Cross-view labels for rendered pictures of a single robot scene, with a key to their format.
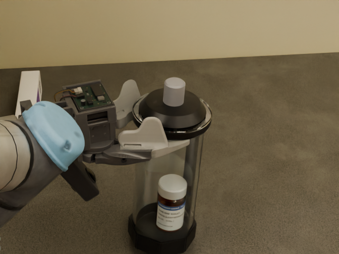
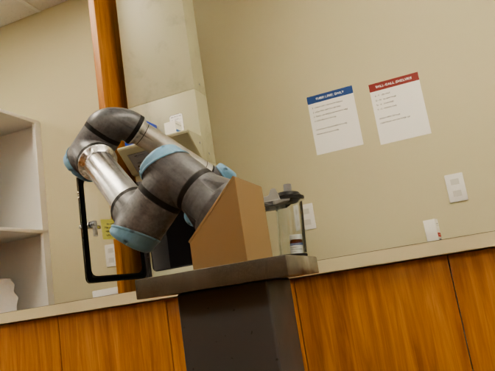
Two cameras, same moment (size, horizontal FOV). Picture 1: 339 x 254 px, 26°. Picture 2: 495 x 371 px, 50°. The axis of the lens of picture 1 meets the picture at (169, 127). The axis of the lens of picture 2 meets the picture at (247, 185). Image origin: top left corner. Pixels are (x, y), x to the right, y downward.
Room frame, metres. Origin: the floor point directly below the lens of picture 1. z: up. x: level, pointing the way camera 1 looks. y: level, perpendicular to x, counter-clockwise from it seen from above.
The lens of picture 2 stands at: (-0.85, -0.65, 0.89)
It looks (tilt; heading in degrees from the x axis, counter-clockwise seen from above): 11 degrees up; 25
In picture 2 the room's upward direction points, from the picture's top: 9 degrees counter-clockwise
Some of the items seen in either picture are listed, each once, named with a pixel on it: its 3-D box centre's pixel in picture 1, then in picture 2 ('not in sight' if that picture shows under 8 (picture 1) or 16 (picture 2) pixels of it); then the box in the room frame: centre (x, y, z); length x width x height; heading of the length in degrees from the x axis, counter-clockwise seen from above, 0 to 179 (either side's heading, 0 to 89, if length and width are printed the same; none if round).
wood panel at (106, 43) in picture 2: not in sight; (136, 135); (1.03, 0.75, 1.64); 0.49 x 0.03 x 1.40; 6
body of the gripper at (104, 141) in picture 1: (69, 128); not in sight; (0.77, 0.13, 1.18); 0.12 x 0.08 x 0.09; 110
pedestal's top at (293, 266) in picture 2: not in sight; (234, 276); (0.21, -0.09, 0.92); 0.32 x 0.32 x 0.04; 9
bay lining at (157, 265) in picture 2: not in sight; (190, 223); (1.03, 0.52, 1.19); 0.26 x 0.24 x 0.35; 96
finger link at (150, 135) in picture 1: (153, 135); (274, 196); (0.77, 0.02, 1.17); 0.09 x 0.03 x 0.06; 86
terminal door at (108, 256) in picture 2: not in sight; (113, 227); (0.72, 0.68, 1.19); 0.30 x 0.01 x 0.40; 175
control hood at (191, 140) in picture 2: not in sight; (160, 154); (0.85, 0.51, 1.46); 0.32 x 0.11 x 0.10; 96
